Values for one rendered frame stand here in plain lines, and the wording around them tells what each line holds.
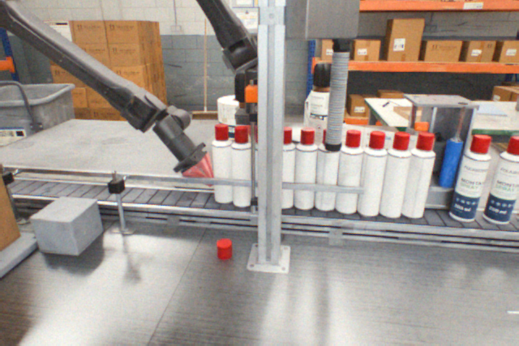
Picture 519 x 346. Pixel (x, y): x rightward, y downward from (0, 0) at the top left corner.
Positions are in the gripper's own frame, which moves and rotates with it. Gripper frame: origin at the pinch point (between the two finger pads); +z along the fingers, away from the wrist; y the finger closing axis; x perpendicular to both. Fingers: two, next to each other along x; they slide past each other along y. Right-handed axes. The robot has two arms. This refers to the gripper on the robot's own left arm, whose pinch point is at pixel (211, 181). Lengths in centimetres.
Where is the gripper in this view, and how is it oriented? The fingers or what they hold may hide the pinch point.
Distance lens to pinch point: 84.3
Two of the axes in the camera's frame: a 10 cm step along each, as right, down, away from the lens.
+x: -8.0, 5.2, 3.1
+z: 5.9, 7.7, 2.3
